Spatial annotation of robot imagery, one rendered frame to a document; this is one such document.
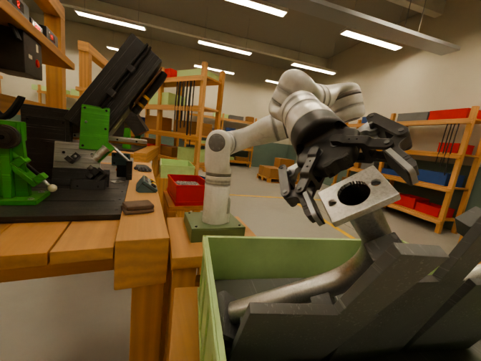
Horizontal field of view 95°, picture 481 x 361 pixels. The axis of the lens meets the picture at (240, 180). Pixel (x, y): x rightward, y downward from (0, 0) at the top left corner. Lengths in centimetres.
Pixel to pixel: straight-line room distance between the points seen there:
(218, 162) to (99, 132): 69
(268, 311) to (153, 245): 48
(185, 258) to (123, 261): 17
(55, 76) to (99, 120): 88
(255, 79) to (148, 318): 1052
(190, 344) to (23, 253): 44
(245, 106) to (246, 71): 145
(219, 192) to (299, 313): 55
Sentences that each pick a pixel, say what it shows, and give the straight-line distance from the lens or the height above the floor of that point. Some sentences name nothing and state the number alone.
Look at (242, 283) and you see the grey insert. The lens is 62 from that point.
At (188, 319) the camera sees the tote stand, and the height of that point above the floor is 79.
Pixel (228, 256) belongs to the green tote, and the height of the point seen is 91.
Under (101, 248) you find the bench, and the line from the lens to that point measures 71.
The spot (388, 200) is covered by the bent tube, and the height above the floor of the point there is 117.
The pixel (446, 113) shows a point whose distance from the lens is 555.
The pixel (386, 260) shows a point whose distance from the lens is 23.
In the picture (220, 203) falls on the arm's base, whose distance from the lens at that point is 78.
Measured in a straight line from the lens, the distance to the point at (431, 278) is 44.
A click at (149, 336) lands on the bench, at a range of 89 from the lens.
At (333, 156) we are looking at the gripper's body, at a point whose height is 120.
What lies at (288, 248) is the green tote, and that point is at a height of 93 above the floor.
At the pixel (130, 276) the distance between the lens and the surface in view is 74.
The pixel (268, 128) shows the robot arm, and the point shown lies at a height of 125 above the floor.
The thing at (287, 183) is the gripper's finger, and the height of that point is 116.
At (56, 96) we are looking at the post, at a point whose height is 134.
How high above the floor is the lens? 120
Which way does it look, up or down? 10 degrees down
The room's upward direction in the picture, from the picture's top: 7 degrees clockwise
